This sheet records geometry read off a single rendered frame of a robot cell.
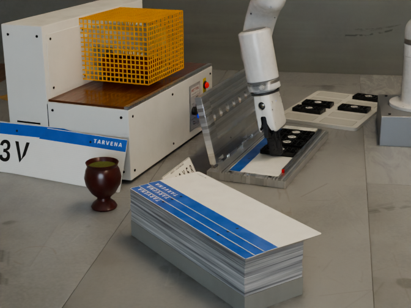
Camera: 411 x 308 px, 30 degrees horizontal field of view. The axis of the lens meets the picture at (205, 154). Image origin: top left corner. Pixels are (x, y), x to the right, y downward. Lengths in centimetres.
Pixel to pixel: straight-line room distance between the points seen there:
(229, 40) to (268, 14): 233
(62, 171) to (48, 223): 27
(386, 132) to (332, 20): 210
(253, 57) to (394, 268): 70
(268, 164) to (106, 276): 67
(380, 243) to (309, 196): 29
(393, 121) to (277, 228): 90
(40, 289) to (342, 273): 56
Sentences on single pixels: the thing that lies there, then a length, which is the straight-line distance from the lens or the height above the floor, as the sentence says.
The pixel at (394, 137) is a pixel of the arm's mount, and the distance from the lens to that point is 224.
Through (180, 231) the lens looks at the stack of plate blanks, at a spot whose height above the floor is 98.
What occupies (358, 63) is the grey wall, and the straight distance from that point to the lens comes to 432.
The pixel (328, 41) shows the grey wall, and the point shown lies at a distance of 430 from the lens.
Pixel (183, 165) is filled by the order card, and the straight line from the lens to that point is 188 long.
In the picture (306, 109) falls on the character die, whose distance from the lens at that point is 252.
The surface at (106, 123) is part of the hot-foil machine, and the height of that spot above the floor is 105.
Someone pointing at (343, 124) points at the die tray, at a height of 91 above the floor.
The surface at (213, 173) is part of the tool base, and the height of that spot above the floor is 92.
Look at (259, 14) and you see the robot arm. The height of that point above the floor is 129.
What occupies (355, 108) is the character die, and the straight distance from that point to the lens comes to 255.
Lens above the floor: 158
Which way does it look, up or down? 19 degrees down
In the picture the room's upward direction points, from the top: straight up
